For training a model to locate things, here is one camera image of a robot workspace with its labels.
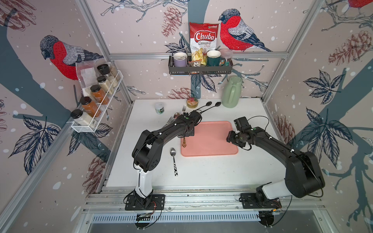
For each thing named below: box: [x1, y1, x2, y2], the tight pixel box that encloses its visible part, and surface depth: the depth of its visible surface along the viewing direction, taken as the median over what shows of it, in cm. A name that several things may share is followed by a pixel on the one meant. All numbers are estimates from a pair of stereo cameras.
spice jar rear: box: [97, 61, 119, 82], surface depth 81 cm
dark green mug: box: [206, 49, 226, 67], surface depth 86 cm
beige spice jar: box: [96, 75, 115, 95], surface depth 78 cm
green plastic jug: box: [221, 75, 243, 109], surface depth 103 cm
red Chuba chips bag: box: [189, 22, 220, 54], surface depth 81 cm
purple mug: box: [173, 51, 188, 68], surface depth 85 cm
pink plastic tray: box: [180, 120, 239, 157], surface depth 94 cm
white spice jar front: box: [70, 108, 98, 128], surface depth 63 cm
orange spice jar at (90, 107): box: [80, 96, 102, 118], surface depth 68 cm
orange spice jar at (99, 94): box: [90, 84, 110, 105], surface depth 73 cm
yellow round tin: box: [186, 97, 199, 110], surface depth 119 cm
